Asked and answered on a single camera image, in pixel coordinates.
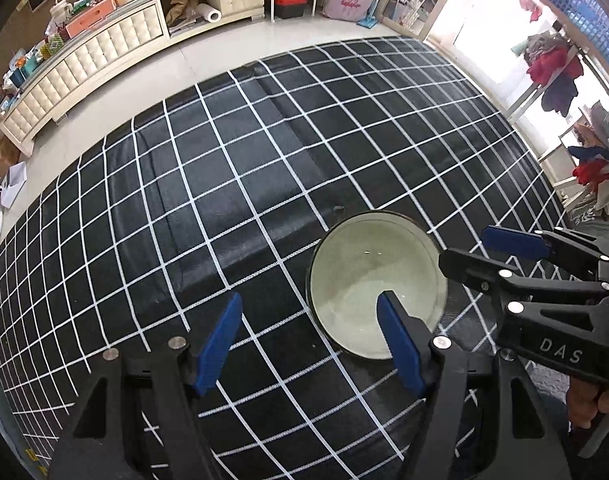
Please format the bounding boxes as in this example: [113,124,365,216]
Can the cream tufted low cabinet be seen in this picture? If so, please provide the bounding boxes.
[0,0,265,156]

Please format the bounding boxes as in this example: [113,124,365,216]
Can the pink box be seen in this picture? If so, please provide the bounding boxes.
[64,0,118,38]

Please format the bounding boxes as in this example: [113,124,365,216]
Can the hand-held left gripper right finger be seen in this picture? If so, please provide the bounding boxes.
[375,290,567,480]

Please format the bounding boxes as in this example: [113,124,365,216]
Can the pale green bowl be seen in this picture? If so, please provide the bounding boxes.
[307,211,449,361]

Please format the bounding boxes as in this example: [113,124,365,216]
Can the pink bag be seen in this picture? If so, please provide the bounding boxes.
[323,0,376,23]

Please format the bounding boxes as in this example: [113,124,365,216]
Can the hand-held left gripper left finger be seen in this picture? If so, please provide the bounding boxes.
[47,292,244,480]

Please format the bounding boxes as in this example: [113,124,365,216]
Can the blue plastic basket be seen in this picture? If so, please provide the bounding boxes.
[539,0,609,68]

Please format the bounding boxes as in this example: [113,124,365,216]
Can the person's right hand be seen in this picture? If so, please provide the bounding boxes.
[565,375,609,431]

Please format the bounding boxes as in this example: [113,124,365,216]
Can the hanging red garment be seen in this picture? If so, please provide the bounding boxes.
[528,46,584,86]

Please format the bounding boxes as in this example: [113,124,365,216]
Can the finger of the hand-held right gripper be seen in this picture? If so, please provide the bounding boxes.
[481,226,609,286]
[438,247,609,313]

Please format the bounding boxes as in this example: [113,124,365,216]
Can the black white checked tablecloth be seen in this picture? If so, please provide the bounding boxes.
[0,36,572,480]

